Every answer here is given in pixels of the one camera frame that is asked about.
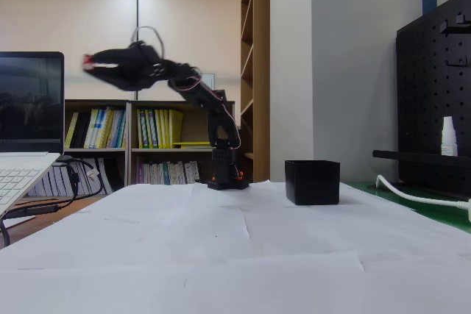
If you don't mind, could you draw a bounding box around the black plastic box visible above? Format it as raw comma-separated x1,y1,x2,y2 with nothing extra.
284,160,341,207

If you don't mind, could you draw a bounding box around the beige roller blind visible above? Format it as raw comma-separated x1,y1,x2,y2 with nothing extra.
138,0,246,102
0,0,138,102

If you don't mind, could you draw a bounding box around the framed certificate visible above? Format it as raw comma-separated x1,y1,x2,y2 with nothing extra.
185,71,217,101

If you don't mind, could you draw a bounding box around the flat yellow book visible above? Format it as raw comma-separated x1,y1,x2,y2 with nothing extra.
172,140,216,149

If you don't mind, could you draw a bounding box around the white laptop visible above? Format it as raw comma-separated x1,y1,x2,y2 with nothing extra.
0,51,65,218

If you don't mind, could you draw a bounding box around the wooden bookshelf with books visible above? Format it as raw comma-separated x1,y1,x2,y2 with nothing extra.
126,99,236,187

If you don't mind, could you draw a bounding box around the tall wooden bookshelf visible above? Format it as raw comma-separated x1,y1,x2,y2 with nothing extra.
239,0,272,184

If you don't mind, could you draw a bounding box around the white paper sheet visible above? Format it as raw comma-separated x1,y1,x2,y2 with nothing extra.
359,247,471,314
312,210,471,258
78,182,196,220
270,180,420,219
0,267,188,314
182,253,369,314

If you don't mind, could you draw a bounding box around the black pegboard shelf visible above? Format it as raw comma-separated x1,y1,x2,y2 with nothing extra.
372,149,471,169

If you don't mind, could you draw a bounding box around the black pegboard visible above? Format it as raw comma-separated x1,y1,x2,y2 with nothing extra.
395,0,471,198

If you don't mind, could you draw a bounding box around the black pegboard hook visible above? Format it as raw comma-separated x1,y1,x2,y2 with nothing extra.
445,57,471,71
438,13,471,35

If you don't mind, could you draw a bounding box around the white dropper bottle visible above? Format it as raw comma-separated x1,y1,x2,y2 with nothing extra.
440,115,460,157

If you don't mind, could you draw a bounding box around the red white servo cable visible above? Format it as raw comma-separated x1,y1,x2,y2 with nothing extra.
130,25,166,58

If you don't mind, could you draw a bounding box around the low bookshelf dark frame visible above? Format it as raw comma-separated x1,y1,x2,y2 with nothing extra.
63,99,130,198

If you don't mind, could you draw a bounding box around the black laptop cable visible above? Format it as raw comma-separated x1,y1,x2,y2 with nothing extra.
1,154,105,220

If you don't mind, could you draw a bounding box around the black curved cable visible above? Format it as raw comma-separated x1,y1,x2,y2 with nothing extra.
0,215,11,249

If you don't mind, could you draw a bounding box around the white power cable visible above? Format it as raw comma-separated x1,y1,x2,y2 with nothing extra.
375,174,471,210

